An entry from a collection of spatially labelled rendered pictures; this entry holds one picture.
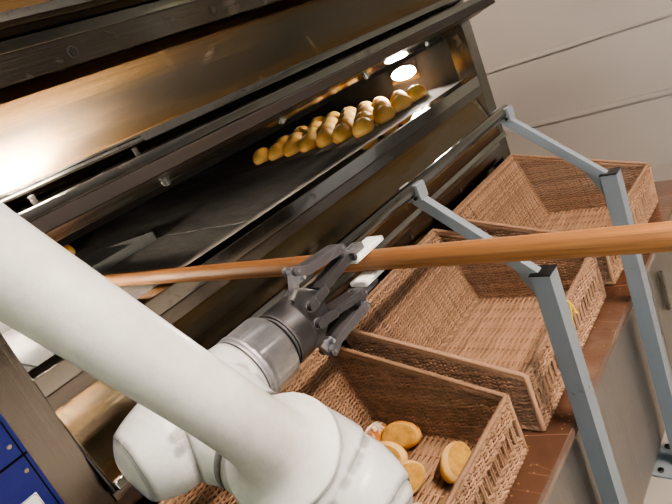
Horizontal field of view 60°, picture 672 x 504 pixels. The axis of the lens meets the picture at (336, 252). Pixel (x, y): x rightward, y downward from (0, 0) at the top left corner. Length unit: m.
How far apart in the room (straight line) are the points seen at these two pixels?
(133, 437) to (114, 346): 0.21
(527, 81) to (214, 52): 3.15
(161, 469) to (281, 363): 0.17
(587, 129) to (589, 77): 0.35
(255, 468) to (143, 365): 0.12
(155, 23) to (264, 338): 0.85
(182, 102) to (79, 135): 0.24
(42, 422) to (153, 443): 0.58
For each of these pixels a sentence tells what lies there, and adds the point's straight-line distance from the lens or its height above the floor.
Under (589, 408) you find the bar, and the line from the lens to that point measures 1.33.
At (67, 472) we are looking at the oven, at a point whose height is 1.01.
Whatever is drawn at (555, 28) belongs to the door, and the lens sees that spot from 4.20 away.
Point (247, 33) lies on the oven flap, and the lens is 1.51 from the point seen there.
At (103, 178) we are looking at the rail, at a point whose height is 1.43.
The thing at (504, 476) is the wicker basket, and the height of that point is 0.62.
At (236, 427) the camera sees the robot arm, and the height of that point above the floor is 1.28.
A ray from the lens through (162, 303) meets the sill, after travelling 1.22.
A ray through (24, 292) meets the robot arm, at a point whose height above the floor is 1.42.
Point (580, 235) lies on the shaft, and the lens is 0.66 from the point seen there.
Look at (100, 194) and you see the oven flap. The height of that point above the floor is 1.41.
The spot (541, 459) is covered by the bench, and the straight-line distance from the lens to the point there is 1.33.
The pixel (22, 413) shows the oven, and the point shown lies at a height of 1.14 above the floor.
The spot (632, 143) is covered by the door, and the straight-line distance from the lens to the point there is 4.30.
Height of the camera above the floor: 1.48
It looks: 18 degrees down
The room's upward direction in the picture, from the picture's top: 24 degrees counter-clockwise
